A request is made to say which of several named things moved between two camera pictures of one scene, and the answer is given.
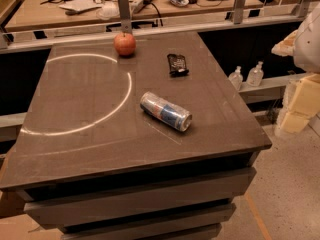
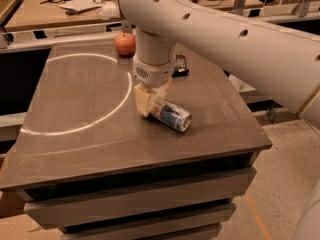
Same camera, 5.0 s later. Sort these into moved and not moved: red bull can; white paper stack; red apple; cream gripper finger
Moved: cream gripper finger
Not moved: red apple; red bull can; white paper stack
